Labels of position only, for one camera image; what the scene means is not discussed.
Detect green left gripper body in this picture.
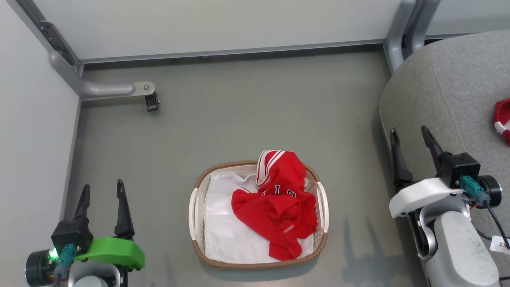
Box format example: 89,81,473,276
75,237,145,270

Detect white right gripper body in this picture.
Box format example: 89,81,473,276
389,177,465,219

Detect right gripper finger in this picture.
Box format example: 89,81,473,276
421,125,445,177
390,128,414,189

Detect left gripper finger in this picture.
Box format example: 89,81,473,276
114,179,135,240
73,184,91,224

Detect grey fabric sofa seat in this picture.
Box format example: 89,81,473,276
379,29,510,287

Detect white wicker-rimmed laundry basket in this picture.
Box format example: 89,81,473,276
188,159,330,271

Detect red garment with white trim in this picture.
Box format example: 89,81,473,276
492,98,510,146

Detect grey metal partition leg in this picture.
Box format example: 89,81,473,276
406,0,441,55
383,0,417,75

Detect grey metal partition foot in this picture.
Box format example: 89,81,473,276
17,0,157,101

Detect black caster wheel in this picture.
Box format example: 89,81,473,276
144,91,161,112

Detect red sports shirt white stripes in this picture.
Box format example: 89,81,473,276
231,149,319,261

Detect left teal cable plug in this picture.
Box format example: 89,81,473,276
53,244,78,280

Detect teal cable plug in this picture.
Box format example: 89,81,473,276
459,175,492,206
53,244,78,280

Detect right teal cable plug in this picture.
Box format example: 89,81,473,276
459,175,492,206

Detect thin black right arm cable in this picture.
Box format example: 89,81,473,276
474,201,510,250

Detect white paper cable tag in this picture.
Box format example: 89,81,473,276
490,235,510,256

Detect grey partition bottom rail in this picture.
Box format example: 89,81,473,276
79,38,386,65

